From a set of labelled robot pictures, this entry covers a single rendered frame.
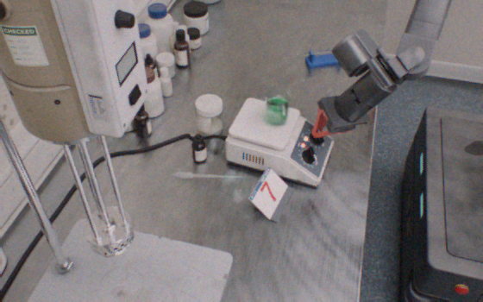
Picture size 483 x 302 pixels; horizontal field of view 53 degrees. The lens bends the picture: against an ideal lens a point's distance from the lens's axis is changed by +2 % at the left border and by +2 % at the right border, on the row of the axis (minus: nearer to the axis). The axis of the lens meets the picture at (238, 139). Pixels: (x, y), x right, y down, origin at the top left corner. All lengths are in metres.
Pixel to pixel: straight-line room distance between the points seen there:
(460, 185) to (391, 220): 0.40
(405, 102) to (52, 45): 2.12
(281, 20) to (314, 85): 0.31
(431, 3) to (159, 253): 0.63
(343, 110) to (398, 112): 1.48
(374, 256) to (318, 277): 0.97
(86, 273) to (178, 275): 0.16
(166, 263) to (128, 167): 0.25
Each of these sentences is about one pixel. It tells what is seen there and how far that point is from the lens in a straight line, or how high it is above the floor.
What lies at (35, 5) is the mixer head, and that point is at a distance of 0.44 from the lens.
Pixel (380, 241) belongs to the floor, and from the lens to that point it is 1.87.
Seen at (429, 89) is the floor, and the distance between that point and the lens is 2.58.
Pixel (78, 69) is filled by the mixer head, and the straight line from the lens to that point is 0.46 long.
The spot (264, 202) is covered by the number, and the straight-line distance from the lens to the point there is 0.92.
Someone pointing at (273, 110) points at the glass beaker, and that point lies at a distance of 0.93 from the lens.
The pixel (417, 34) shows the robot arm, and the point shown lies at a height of 1.05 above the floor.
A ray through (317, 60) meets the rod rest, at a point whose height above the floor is 0.76.
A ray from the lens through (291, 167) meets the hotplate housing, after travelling 0.95.
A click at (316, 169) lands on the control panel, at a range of 0.97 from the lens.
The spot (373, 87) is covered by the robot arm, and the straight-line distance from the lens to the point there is 0.87.
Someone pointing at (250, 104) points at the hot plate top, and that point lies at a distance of 1.01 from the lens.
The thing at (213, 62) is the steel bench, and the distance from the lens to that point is 1.28.
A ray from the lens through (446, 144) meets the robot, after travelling 1.74.
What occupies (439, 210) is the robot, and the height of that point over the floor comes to 0.36.
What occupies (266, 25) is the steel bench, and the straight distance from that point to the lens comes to 1.44.
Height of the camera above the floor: 1.50
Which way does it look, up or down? 45 degrees down
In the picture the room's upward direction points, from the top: 1 degrees clockwise
